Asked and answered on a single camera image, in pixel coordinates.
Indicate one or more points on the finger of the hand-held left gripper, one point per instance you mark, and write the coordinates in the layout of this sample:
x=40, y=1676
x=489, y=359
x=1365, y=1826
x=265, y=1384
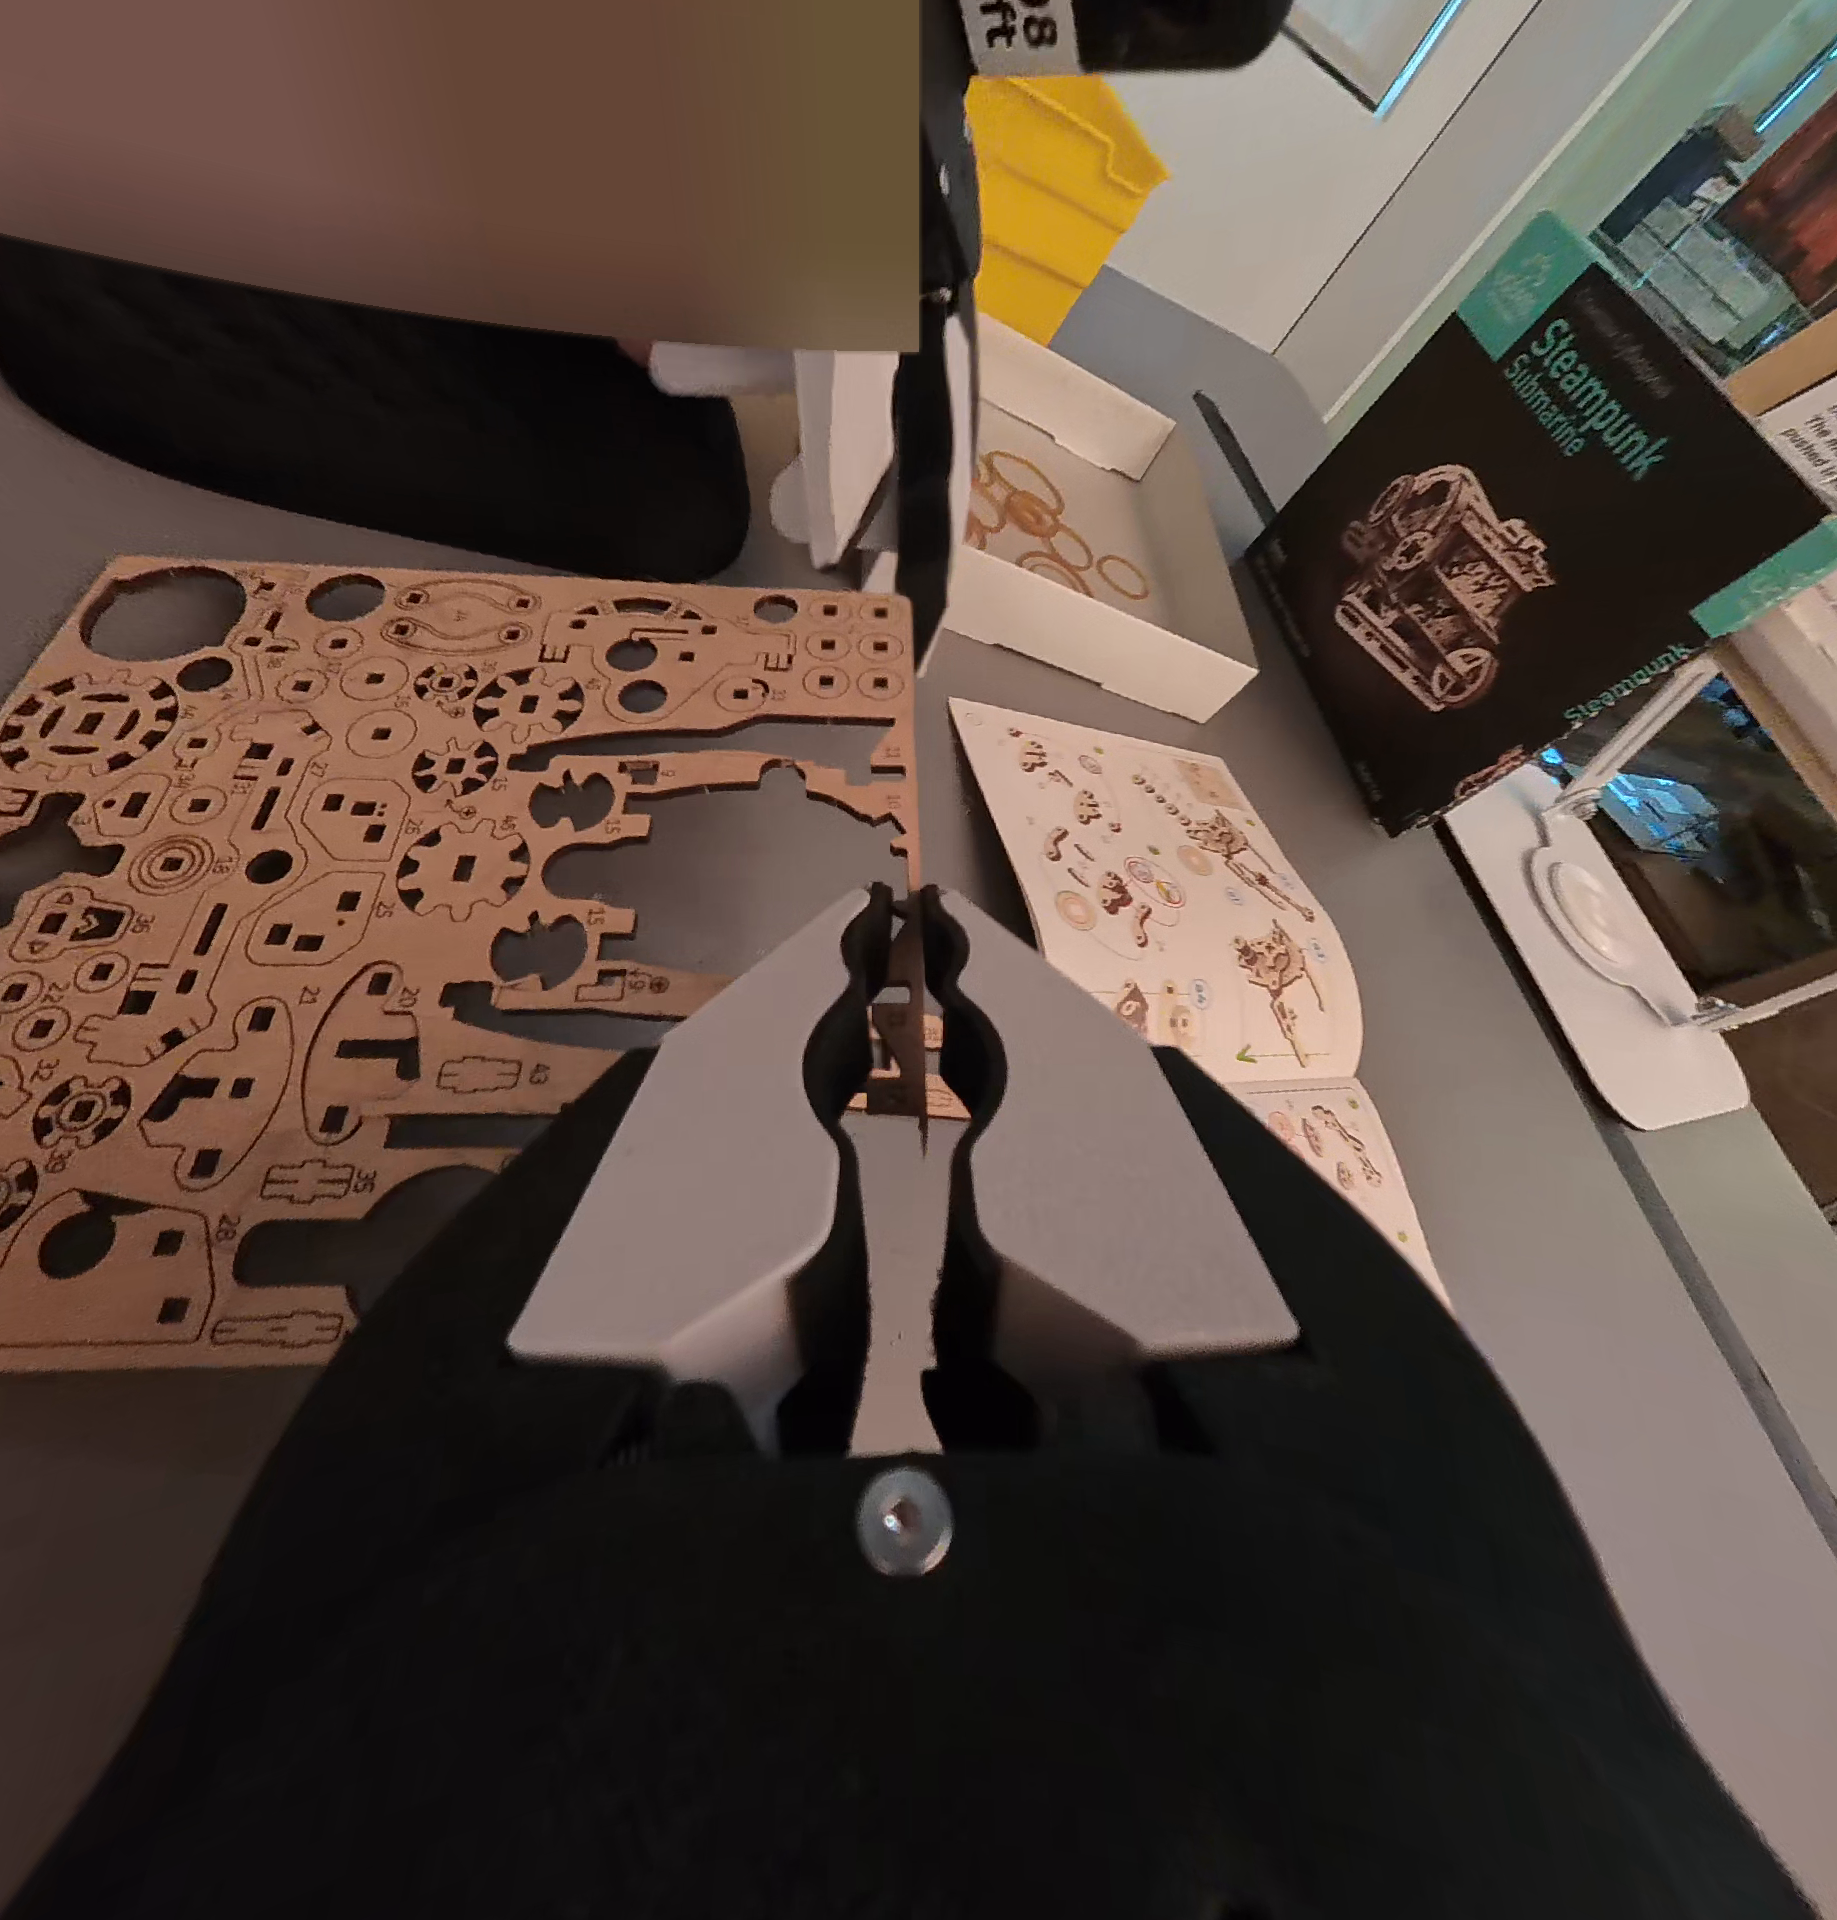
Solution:
x=941, y=496

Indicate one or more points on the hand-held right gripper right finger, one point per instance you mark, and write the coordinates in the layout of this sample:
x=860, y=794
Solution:
x=1114, y=1201

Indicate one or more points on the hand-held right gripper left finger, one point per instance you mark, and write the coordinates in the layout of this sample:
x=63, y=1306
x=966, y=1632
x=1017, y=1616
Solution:
x=678, y=1201

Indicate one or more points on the wooden model part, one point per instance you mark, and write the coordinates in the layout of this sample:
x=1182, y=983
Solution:
x=918, y=1051

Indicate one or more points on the wooden parts sheet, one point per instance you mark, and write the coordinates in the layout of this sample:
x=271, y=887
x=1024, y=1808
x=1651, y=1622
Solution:
x=332, y=707

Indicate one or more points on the black model kit box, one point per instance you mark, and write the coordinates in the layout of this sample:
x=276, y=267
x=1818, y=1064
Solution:
x=1383, y=676

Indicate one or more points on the pile of rubber bands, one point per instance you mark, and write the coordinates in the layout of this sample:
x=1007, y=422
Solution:
x=1032, y=517

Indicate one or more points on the yellow plastic bin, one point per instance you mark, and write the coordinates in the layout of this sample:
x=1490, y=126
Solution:
x=1054, y=197

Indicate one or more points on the white cardboard box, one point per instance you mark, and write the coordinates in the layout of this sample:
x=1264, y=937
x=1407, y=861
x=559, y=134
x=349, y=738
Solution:
x=1098, y=662

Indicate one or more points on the instruction booklet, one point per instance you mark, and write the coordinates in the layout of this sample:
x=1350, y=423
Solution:
x=993, y=766

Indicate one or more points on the dark metal bar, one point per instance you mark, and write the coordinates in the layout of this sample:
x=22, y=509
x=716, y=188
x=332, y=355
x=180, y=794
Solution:
x=1233, y=466

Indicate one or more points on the white document stand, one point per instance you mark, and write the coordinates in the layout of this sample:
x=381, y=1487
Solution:
x=1653, y=1051

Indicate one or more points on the printed instruction sheet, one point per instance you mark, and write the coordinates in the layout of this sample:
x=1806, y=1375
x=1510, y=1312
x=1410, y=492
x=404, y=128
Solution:
x=1834, y=452

